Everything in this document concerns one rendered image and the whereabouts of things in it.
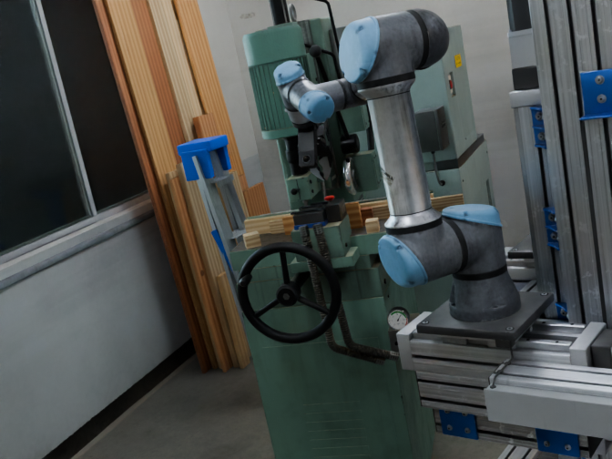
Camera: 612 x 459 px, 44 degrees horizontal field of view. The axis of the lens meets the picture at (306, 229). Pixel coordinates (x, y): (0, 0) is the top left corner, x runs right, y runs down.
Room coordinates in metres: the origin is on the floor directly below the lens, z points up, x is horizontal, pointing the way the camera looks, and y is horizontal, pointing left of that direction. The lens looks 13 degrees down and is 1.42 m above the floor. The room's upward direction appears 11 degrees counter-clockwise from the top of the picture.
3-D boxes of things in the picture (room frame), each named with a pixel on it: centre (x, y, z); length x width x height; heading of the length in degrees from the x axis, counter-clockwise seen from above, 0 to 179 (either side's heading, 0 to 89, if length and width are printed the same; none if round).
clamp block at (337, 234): (2.08, -0.04, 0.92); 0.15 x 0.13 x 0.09; 74
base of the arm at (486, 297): (1.54, -0.35, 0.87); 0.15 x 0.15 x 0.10
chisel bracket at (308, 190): (2.30, -0.02, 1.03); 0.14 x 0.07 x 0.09; 164
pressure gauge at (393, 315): (2.01, -0.21, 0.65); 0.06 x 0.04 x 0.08; 74
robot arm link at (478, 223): (1.54, -0.34, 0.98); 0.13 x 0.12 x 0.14; 112
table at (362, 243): (2.16, -0.07, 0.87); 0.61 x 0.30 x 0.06; 74
